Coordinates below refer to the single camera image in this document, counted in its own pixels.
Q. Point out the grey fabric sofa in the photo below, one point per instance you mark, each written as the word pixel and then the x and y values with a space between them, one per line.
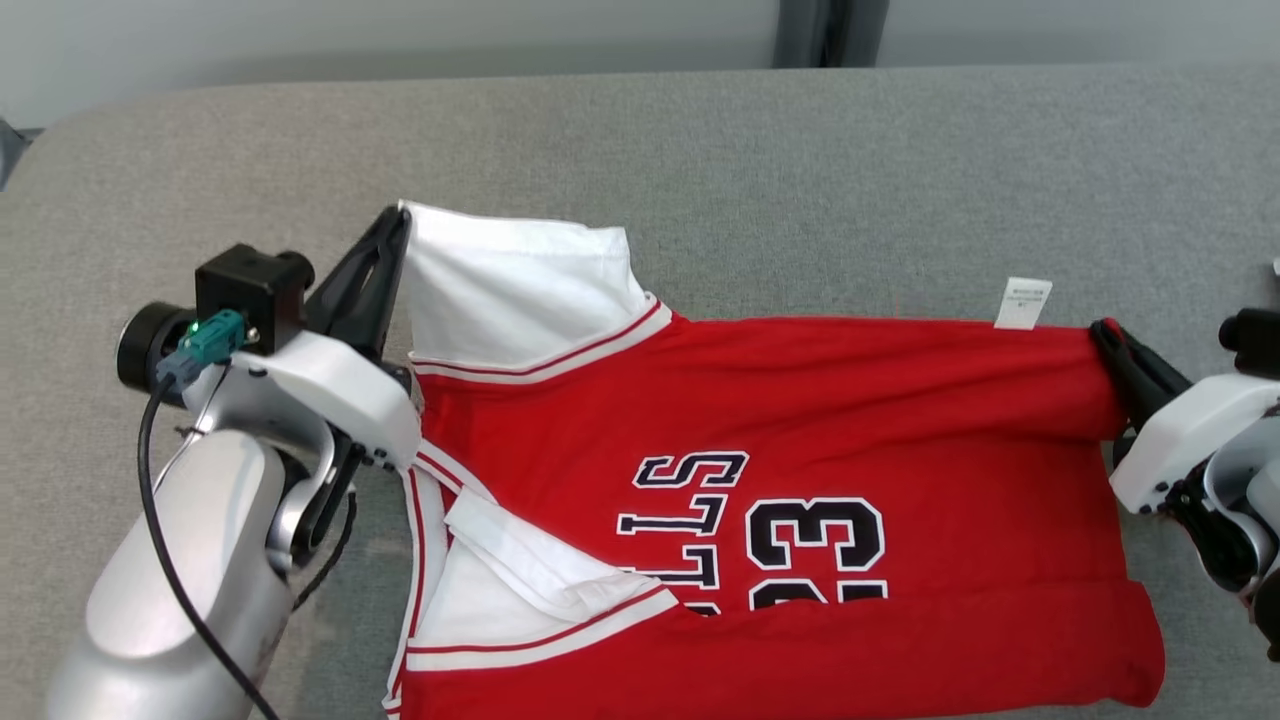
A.
pixel 700 150

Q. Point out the grey partition post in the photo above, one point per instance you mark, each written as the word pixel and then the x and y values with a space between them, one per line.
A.
pixel 800 30

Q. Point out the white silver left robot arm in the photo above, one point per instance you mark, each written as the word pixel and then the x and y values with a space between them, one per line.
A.
pixel 190 560

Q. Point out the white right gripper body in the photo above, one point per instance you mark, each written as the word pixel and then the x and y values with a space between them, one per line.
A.
pixel 1170 440

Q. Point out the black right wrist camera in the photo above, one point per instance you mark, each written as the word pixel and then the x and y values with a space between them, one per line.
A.
pixel 1255 345

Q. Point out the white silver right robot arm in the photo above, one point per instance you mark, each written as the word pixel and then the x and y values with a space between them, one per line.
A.
pixel 1235 520

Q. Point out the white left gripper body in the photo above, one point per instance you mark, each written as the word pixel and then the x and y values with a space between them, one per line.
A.
pixel 340 385

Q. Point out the red basketball jersey white sleeves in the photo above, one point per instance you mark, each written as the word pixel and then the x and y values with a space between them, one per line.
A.
pixel 900 400

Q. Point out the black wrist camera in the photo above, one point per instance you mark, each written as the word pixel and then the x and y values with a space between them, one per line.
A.
pixel 1255 345
pixel 250 295

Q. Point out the grey metal frame piece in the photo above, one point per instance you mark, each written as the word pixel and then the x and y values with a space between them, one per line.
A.
pixel 8 150

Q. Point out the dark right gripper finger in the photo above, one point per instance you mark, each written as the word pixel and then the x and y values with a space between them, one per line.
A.
pixel 1145 368
pixel 1130 400

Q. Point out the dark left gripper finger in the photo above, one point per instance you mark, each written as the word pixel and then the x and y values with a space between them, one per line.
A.
pixel 385 310
pixel 335 305

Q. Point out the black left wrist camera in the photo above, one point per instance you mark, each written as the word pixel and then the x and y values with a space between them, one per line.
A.
pixel 250 295

